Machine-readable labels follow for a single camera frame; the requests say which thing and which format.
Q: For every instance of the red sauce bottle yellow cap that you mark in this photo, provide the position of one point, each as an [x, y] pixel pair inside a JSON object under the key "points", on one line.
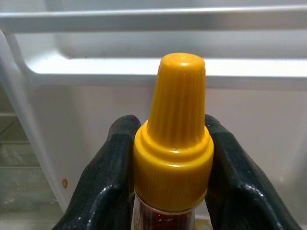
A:
{"points": [[172, 143]]}

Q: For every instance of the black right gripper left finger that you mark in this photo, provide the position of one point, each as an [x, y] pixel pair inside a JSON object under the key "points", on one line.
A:
{"points": [[105, 187]]}

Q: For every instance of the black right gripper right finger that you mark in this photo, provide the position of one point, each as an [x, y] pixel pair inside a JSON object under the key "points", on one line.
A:
{"points": [[239, 191]]}

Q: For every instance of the white fridge door shelf rail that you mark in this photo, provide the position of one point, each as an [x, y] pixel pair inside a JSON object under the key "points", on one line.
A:
{"points": [[96, 20]]}

